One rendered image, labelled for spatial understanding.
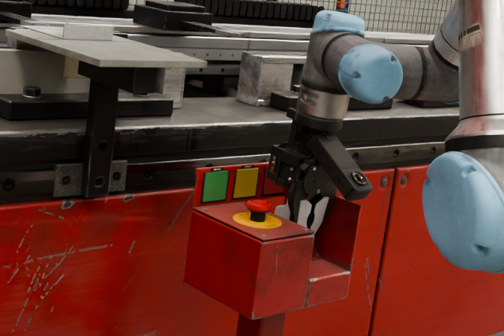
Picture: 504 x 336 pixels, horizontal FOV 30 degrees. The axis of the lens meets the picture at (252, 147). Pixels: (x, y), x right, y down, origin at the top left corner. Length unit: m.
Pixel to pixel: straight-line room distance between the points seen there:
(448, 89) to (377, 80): 0.12
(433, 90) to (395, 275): 0.78
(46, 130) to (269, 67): 0.55
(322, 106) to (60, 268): 0.46
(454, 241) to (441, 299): 1.24
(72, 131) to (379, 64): 0.46
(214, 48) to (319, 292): 0.75
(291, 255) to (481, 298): 1.05
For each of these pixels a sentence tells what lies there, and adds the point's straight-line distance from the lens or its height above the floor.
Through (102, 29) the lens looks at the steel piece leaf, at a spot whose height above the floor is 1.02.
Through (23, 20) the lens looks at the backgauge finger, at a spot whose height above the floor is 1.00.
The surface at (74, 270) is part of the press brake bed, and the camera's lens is 1.47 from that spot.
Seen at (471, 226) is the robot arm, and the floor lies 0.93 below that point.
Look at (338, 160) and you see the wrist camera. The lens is 1.37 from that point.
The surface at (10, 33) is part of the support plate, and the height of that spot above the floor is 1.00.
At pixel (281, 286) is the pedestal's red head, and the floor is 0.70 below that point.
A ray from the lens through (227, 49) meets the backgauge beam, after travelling 2.03.
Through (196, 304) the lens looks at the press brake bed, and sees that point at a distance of 1.65.
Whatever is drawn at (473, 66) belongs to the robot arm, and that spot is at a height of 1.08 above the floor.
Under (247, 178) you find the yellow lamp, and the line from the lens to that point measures 1.45.
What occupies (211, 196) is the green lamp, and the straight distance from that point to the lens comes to 1.41.
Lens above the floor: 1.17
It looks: 12 degrees down
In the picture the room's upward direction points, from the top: 7 degrees clockwise
